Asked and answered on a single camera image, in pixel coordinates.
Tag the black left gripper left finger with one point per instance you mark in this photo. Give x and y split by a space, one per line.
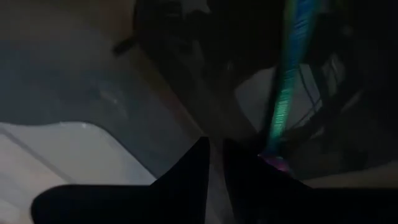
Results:
180 196

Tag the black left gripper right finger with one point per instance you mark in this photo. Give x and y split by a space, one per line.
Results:
270 196

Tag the iridescent purple-teal spoon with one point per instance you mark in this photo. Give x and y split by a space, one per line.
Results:
292 62

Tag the clear plastic bin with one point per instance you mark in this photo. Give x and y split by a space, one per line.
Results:
62 149

